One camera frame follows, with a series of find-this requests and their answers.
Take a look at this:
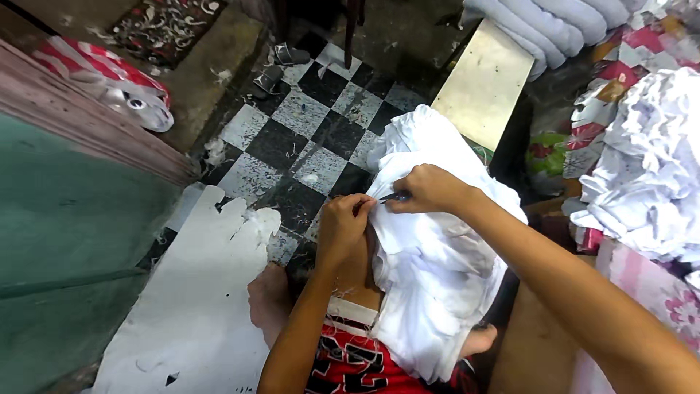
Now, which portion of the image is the person's right forearm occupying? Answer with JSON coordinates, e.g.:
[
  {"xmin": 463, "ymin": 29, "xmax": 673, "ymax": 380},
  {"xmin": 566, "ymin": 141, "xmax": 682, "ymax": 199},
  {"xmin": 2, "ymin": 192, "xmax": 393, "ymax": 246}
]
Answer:
[{"xmin": 454, "ymin": 186, "xmax": 700, "ymax": 394}]

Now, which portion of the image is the pink wooden door frame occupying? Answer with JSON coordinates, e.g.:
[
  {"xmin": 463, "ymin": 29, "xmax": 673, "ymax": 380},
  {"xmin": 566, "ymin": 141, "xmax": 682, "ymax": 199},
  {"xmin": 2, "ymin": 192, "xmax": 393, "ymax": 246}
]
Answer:
[{"xmin": 0, "ymin": 38, "xmax": 202, "ymax": 188}]

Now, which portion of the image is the pink floral cloth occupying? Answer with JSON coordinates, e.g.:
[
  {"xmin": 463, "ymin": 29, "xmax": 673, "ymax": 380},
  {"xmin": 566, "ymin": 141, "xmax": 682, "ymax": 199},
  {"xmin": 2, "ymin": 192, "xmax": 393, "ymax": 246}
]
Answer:
[{"xmin": 570, "ymin": 237, "xmax": 700, "ymax": 394}]

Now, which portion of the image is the green red plastic bag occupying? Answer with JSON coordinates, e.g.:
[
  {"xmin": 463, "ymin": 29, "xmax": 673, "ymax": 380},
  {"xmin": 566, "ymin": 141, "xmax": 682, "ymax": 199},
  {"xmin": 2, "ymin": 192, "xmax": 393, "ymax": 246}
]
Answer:
[{"xmin": 525, "ymin": 131, "xmax": 571, "ymax": 197}]

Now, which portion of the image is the pile of white ruffled garments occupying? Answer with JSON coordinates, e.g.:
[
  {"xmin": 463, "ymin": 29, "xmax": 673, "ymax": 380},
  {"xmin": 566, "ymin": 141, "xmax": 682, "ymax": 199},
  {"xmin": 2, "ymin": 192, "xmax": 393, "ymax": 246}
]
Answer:
[{"xmin": 563, "ymin": 67, "xmax": 700, "ymax": 269}]

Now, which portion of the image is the brown cardboard panel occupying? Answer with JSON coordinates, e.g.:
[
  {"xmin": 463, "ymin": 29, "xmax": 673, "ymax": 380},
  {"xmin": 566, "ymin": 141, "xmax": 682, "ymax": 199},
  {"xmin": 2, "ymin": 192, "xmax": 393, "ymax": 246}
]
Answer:
[{"xmin": 487, "ymin": 254, "xmax": 598, "ymax": 394}]

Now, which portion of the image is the person's right hand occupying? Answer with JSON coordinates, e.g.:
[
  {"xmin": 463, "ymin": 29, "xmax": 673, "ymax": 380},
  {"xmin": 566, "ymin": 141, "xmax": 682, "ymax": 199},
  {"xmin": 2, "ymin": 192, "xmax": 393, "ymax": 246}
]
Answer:
[{"xmin": 385, "ymin": 163, "xmax": 478, "ymax": 215}]

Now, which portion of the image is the person's left forearm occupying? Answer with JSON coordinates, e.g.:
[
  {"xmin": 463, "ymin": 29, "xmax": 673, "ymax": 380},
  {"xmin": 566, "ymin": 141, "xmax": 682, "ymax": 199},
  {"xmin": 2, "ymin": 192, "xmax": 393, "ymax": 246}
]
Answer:
[{"xmin": 256, "ymin": 262, "xmax": 339, "ymax": 394}]

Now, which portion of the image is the white fabric garment bundle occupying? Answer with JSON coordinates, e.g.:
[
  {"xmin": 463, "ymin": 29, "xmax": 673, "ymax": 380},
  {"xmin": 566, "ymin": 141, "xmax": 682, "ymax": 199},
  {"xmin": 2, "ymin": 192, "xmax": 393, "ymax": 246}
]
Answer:
[{"xmin": 366, "ymin": 104, "xmax": 528, "ymax": 384}]

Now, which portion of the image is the red white patterned cloth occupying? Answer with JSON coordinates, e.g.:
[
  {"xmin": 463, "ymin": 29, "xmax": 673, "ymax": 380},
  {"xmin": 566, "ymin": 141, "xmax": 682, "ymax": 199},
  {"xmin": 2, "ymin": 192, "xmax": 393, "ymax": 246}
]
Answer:
[{"xmin": 563, "ymin": 0, "xmax": 700, "ymax": 254}]

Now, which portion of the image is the dark wooden chair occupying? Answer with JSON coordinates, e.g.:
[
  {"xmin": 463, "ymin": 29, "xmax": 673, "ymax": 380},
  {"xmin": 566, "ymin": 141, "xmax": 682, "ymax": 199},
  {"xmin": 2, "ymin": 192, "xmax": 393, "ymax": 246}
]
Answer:
[{"xmin": 272, "ymin": 0, "xmax": 366, "ymax": 70}]

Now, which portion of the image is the dark patterned floor rug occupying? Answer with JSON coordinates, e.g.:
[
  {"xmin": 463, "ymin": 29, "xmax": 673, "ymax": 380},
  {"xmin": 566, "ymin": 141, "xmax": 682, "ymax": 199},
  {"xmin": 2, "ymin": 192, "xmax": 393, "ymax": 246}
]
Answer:
[{"xmin": 108, "ymin": 0, "xmax": 228, "ymax": 70}]

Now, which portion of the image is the stack of white padded rolls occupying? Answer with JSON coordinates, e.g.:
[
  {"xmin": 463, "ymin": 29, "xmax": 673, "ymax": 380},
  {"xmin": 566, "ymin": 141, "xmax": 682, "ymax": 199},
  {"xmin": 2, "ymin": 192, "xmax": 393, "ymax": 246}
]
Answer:
[{"xmin": 463, "ymin": 0, "xmax": 648, "ymax": 82}]

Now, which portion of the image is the large white cardboard sheet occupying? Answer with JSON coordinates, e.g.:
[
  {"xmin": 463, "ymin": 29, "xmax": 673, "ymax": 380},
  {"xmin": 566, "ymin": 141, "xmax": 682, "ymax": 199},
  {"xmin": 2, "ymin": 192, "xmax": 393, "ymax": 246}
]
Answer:
[{"xmin": 92, "ymin": 185, "xmax": 282, "ymax": 394}]

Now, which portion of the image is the red white striped bag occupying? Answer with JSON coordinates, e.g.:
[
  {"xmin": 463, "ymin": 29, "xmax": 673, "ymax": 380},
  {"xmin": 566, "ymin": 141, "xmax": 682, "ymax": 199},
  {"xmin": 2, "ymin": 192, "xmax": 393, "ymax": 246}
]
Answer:
[{"xmin": 33, "ymin": 36, "xmax": 175, "ymax": 134}]

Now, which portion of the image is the green door panel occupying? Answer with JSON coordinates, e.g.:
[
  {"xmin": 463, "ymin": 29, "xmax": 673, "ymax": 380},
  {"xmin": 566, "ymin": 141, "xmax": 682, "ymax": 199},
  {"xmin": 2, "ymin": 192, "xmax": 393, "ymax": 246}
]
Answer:
[{"xmin": 0, "ymin": 112, "xmax": 184, "ymax": 394}]

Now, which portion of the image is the cream rectangular board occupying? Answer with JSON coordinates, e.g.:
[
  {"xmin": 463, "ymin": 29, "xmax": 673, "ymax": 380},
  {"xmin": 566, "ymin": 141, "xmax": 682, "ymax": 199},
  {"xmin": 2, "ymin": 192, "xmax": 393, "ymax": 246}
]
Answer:
[{"xmin": 431, "ymin": 19, "xmax": 535, "ymax": 153}]

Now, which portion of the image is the person's left hand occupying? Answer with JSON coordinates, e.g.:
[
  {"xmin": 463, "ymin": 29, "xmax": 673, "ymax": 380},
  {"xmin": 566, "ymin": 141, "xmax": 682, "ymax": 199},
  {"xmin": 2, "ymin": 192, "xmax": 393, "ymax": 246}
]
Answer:
[{"xmin": 317, "ymin": 193, "xmax": 377, "ymax": 270}]

